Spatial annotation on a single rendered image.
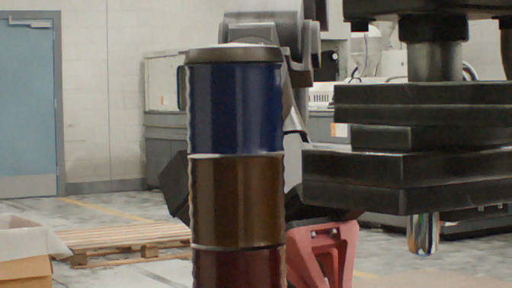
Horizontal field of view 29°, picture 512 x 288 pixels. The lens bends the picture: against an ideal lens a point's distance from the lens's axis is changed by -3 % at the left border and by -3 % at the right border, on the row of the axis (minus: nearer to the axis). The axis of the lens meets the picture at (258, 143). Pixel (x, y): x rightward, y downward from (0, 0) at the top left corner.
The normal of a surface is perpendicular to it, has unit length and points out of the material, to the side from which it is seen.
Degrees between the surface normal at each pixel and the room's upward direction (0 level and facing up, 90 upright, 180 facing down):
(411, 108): 90
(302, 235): 80
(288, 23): 66
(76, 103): 90
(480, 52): 90
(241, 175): 104
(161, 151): 90
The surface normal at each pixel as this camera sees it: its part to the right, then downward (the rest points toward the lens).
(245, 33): -0.11, -0.36
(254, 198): 0.37, -0.21
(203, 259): -0.69, -0.19
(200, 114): -0.68, 0.29
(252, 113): 0.37, 0.28
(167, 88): -0.87, 0.04
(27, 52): 0.50, 0.04
